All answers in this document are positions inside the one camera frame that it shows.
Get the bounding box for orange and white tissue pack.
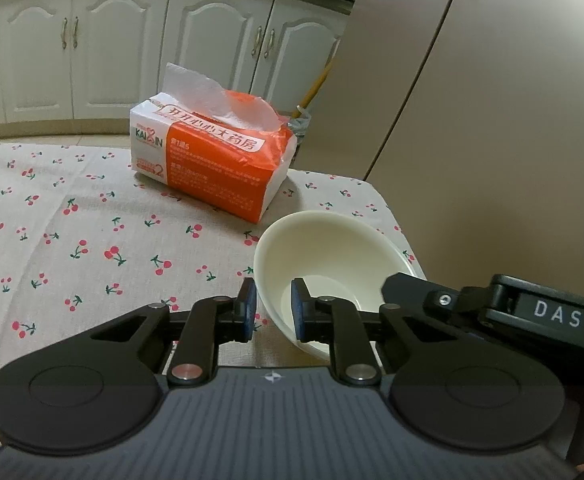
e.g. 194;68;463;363
129;62;298;225

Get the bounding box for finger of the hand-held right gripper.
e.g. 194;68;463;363
380;272;479;329

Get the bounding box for yellow broom handle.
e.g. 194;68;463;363
296;54;336;112

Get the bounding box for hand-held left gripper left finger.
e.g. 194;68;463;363
86;277;258;387

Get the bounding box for beige refrigerator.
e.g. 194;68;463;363
339;0;584;302

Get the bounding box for cream bowl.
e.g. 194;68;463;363
253;210;421;362

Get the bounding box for white kitchen cabinets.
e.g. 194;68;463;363
0;0;351;129

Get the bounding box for cherry print tablecloth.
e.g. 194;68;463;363
0;141;429;376

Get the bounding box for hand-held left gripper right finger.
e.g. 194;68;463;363
290;277;453;387

